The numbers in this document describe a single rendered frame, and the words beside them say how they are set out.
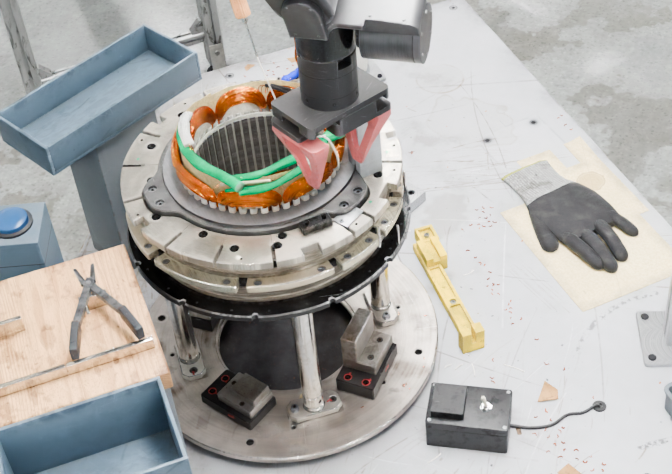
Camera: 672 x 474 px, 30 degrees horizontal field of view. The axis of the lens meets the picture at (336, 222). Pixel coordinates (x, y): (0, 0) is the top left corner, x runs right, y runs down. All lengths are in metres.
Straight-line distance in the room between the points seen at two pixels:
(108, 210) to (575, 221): 0.64
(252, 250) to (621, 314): 0.56
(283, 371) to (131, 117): 0.38
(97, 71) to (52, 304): 0.44
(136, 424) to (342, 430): 0.32
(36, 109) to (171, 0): 2.11
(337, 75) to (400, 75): 0.87
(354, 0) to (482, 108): 0.86
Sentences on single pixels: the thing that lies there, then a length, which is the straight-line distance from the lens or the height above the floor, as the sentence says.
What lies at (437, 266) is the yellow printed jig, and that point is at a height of 0.79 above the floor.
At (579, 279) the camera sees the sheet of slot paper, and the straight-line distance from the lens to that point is 1.71.
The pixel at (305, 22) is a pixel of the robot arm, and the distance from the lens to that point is 1.12.
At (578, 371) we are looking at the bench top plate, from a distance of 1.61.
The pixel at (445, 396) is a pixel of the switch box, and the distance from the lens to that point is 1.50.
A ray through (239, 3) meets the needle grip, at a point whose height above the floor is 1.31.
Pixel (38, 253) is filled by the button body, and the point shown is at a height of 1.02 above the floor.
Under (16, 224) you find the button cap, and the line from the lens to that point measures 1.50.
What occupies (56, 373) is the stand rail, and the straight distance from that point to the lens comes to 1.28.
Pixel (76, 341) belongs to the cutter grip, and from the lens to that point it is 1.28.
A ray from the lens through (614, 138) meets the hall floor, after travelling 3.15.
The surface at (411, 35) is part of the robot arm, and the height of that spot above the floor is 1.36.
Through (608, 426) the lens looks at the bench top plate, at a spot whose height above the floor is 0.78.
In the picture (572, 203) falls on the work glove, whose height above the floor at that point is 0.80.
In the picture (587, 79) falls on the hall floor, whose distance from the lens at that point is 3.33.
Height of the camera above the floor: 2.02
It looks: 43 degrees down
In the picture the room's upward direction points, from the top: 6 degrees counter-clockwise
